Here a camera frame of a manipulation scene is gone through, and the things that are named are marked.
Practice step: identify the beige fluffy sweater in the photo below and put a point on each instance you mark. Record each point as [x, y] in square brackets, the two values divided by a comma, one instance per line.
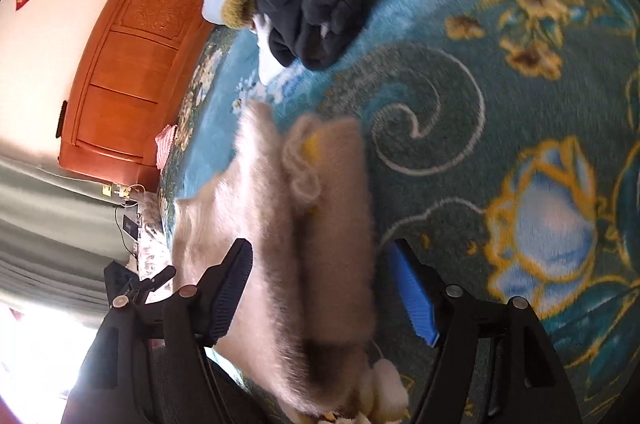
[325, 254]

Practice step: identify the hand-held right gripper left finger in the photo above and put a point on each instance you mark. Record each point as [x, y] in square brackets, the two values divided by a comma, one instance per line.
[227, 299]

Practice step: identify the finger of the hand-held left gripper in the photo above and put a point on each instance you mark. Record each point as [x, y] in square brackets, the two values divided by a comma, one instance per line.
[145, 281]

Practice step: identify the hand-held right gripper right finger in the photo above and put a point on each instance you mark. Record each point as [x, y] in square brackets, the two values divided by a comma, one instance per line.
[417, 299]

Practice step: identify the small black headboard fitting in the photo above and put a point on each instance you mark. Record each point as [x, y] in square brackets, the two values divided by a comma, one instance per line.
[61, 118]

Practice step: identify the pink checked cloth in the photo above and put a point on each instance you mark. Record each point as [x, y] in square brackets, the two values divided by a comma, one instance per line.
[166, 146]

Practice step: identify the carved wooden headboard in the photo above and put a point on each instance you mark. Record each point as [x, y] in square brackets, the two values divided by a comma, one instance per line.
[130, 63]

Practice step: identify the grey curtain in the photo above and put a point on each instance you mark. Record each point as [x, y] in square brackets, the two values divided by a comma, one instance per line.
[50, 214]

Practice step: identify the black phone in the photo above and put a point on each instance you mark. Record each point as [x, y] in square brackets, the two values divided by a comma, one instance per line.
[131, 228]

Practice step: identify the pale floral cloth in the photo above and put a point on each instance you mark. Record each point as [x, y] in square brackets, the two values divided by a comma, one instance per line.
[150, 249]

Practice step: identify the white fluffy garment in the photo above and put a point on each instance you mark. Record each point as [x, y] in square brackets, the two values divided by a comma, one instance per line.
[267, 58]

